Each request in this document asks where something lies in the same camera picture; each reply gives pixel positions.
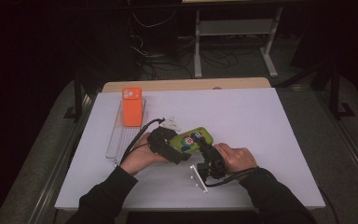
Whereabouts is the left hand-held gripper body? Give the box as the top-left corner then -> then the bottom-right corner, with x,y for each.
147,116 -> 181,165

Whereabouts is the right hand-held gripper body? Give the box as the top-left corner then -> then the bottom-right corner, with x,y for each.
189,143 -> 227,194

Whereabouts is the green cartoon phone case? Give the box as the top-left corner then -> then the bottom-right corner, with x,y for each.
168,126 -> 214,154

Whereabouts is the clear plastic container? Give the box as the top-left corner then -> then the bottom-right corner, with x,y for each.
105,97 -> 149,165

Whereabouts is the orange phone case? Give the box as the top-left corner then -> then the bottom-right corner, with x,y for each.
121,86 -> 144,128

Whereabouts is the person's right hand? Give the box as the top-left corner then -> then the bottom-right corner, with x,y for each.
213,143 -> 258,174

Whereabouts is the person's left hand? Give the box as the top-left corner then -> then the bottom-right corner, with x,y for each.
119,133 -> 169,175

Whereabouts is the black metal stand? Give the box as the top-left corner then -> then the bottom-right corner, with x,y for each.
328,60 -> 357,121

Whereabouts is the right hand-held gripper cable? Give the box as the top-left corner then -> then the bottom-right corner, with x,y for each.
204,167 -> 260,188

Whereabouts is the metal floor rail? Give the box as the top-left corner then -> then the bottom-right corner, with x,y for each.
27,92 -> 98,224
316,90 -> 358,195

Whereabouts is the white metal table frame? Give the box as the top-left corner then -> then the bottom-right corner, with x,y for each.
181,0 -> 293,78

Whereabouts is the white hanging cable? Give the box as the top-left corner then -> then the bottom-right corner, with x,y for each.
131,10 -> 177,29

